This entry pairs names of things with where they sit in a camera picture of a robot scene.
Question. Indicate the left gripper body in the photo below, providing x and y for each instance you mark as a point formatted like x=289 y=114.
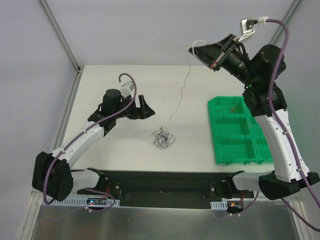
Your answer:
x=136 y=108

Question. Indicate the green compartment tray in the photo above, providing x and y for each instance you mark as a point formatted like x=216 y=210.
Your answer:
x=237 y=138

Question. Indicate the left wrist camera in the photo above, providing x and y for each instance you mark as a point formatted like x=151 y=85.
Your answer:
x=127 y=89

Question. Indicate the aluminium frame post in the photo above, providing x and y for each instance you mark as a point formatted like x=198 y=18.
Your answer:
x=59 y=34
x=288 y=17

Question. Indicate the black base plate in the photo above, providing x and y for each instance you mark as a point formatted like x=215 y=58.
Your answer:
x=159 y=189

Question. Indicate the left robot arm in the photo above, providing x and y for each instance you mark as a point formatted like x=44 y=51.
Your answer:
x=53 y=174

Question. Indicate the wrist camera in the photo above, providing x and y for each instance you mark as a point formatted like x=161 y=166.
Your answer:
x=127 y=89
x=247 y=27

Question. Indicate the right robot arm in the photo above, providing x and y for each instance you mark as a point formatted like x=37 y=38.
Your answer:
x=267 y=104

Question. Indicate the aluminium frame post right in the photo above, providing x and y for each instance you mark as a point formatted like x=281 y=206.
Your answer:
x=288 y=17

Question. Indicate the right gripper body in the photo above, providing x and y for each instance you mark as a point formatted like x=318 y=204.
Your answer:
x=223 y=52

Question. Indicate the white slotted cable duct left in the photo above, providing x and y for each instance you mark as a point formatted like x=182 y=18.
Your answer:
x=86 y=202

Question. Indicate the aluminium frame post left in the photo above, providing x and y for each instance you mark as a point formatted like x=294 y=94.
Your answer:
x=59 y=34

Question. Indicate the aluminium front rail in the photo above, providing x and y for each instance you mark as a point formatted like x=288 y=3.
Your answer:
x=36 y=193

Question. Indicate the white slotted cable duct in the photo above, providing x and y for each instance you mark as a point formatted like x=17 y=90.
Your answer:
x=86 y=202
x=219 y=205

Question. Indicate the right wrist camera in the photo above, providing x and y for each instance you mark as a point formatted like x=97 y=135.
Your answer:
x=247 y=27

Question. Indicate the white slotted cable duct right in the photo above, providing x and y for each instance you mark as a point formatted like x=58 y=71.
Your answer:
x=219 y=205

